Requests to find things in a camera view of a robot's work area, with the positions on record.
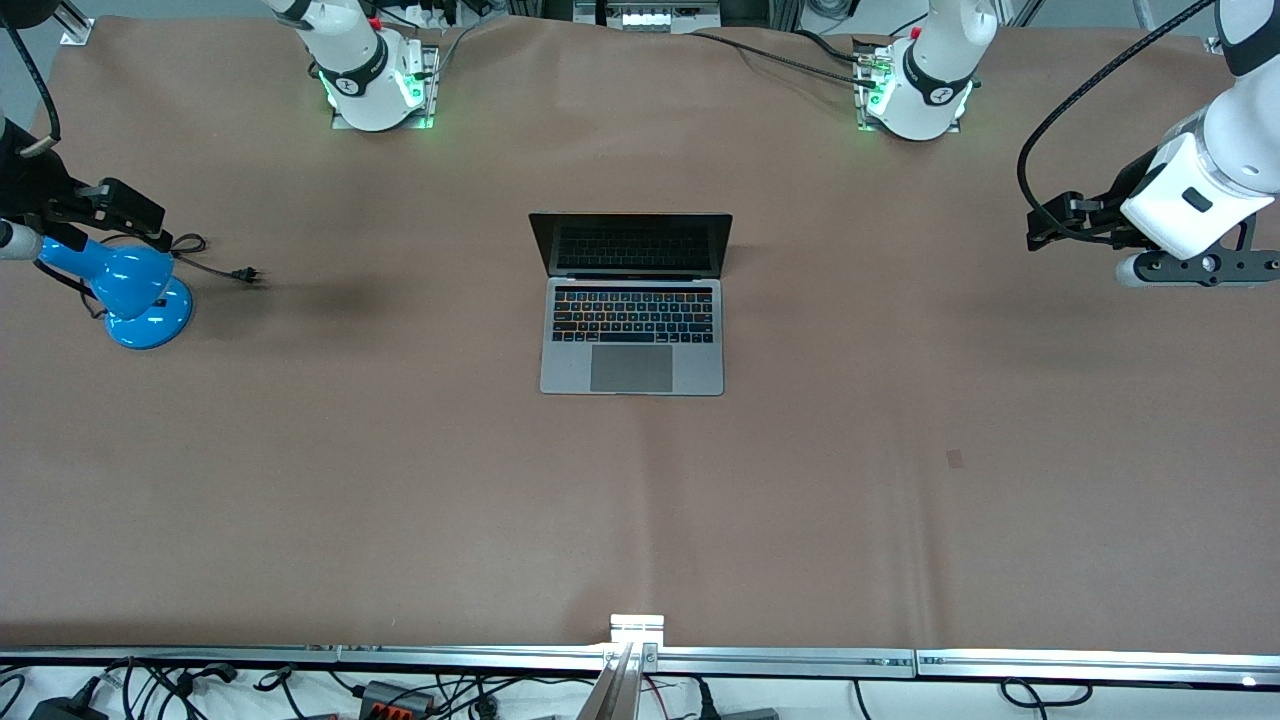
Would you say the grey laptop with black keyboard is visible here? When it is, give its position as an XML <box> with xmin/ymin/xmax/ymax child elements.
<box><xmin>528</xmin><ymin>212</ymin><xmax>734</xmax><ymax>397</ymax></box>

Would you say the grey equipment box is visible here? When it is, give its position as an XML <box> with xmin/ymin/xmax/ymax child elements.
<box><xmin>573</xmin><ymin>0</ymin><xmax>723</xmax><ymax>33</ymax></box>

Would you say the black power adapter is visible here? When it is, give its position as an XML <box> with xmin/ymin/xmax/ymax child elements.
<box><xmin>28</xmin><ymin>678</ymin><xmax>109</xmax><ymax>720</ymax></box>

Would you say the brown table cover sheet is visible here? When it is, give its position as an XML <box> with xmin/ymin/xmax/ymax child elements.
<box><xmin>0</xmin><ymin>15</ymin><xmax>1280</xmax><ymax>651</ymax></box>

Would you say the grey orange connector block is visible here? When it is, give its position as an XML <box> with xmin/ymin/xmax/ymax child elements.
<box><xmin>360</xmin><ymin>680</ymin><xmax>437</xmax><ymax>717</ymax></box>

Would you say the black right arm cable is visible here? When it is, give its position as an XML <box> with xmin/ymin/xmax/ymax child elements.
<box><xmin>0</xmin><ymin>20</ymin><xmax>56</xmax><ymax>156</ymax></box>

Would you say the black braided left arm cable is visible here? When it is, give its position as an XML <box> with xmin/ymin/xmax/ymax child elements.
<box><xmin>1017</xmin><ymin>0</ymin><xmax>1216</xmax><ymax>241</ymax></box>

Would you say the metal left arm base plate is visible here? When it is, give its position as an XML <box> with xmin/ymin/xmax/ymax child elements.
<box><xmin>853</xmin><ymin>40</ymin><xmax>966</xmax><ymax>134</ymax></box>

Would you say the thick black table cable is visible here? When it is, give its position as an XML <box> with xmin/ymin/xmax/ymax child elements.
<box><xmin>795</xmin><ymin>28</ymin><xmax>873</xmax><ymax>64</ymax></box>

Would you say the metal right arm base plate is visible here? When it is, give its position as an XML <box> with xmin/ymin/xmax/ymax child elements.
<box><xmin>333</xmin><ymin>45</ymin><xmax>441</xmax><ymax>132</ymax></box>

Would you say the black braided table cable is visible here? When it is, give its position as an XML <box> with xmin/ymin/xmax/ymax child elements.
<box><xmin>690</xmin><ymin>30</ymin><xmax>881</xmax><ymax>89</ymax></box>

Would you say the aluminium table edge rail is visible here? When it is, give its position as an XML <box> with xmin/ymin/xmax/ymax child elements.
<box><xmin>338</xmin><ymin>646</ymin><xmax>611</xmax><ymax>672</ymax></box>
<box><xmin>0</xmin><ymin>645</ymin><xmax>341</xmax><ymax>667</ymax></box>
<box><xmin>916</xmin><ymin>650</ymin><xmax>1280</xmax><ymax>689</ymax></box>
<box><xmin>655</xmin><ymin>648</ymin><xmax>917</xmax><ymax>679</ymax></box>

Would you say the black looped floor cable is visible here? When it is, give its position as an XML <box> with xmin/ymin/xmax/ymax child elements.
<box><xmin>1002</xmin><ymin>678</ymin><xmax>1093</xmax><ymax>713</ymax></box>

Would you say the shiny metal mount bracket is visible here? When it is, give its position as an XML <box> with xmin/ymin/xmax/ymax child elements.
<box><xmin>610</xmin><ymin>613</ymin><xmax>666</xmax><ymax>651</ymax></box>

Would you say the aluminium camera pole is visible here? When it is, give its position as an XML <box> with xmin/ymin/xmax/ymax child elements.
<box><xmin>575</xmin><ymin>640</ymin><xmax>649</xmax><ymax>720</ymax></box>

